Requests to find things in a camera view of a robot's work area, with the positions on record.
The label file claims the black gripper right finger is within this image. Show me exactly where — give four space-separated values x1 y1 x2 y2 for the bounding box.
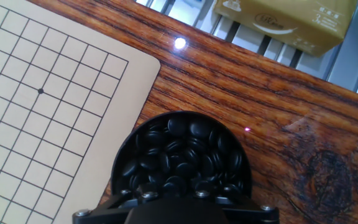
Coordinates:
193 183 280 224

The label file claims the gold tissue pack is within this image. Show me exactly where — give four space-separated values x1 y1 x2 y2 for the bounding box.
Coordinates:
213 0 358 57

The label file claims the black bowl of black stones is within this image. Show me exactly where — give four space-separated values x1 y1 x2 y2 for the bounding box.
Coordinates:
110 110 253 203

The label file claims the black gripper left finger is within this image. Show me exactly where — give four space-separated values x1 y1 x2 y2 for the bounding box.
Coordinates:
72 182 161 224

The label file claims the beige go board mat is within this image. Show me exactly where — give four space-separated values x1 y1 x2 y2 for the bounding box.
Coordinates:
0 0 162 224

